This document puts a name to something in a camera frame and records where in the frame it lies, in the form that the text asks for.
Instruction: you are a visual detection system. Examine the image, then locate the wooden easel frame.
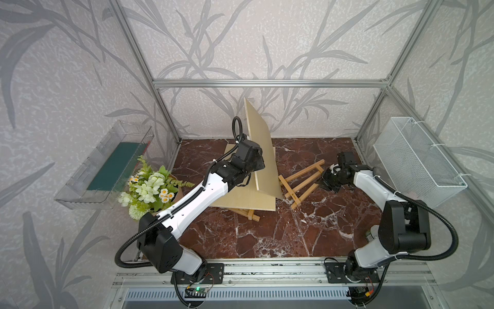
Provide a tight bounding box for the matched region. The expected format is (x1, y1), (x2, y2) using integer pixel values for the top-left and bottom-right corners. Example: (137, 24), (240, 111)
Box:
(278, 160), (325, 210)
(229, 208), (260, 222)

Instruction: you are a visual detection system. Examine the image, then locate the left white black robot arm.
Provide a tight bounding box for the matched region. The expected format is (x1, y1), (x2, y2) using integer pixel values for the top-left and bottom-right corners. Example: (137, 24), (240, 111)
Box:
(114, 140), (265, 282)

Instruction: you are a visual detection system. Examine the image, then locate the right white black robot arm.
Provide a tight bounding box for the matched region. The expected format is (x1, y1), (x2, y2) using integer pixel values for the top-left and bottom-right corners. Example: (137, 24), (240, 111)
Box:
(322, 152), (459, 274)

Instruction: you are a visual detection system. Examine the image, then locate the artificial flower bouquet in pot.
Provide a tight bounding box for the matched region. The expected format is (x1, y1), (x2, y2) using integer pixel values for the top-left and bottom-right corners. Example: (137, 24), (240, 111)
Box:
(117, 156), (194, 220)

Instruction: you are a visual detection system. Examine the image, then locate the white wire mesh basket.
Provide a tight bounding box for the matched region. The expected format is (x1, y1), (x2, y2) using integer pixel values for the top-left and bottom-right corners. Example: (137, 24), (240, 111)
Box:
(374, 117), (468, 208)

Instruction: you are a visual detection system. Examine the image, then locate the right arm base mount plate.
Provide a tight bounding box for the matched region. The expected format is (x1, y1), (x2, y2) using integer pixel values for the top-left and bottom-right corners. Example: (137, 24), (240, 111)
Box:
(323, 257), (380, 283)

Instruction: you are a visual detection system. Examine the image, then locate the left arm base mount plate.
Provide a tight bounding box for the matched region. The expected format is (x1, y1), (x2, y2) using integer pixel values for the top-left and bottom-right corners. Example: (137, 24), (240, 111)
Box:
(171, 263), (225, 285)

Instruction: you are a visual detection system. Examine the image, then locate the aluminium front rail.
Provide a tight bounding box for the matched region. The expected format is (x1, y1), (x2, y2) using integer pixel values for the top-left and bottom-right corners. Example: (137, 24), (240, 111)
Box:
(111, 257), (437, 288)

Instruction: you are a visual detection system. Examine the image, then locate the clear plastic wall tray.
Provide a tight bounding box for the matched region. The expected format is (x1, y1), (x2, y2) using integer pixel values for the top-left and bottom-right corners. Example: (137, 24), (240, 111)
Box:
(54, 121), (154, 210)

